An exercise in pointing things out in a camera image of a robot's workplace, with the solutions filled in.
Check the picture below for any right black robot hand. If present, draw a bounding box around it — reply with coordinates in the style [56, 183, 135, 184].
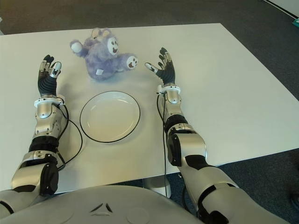
[144, 47, 177, 86]

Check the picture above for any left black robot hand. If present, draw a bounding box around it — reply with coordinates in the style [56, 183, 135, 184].
[36, 55, 63, 96]

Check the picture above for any purple plush doll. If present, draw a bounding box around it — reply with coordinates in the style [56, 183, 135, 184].
[69, 27, 139, 82]

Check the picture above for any white plate with black rim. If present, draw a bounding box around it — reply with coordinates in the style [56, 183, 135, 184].
[79, 91, 141, 143]

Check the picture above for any grey table leg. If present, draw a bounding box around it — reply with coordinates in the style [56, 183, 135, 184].
[142, 175, 172, 199]

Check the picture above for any grey robot torso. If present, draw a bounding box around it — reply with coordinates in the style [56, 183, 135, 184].
[0, 185, 204, 224]

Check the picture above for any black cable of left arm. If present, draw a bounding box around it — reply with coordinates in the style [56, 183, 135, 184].
[52, 104, 83, 170]

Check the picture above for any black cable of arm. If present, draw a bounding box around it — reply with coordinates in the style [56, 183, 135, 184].
[52, 104, 83, 170]
[156, 92, 169, 198]

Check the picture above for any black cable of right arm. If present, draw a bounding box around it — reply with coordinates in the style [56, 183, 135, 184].
[156, 92, 169, 198]

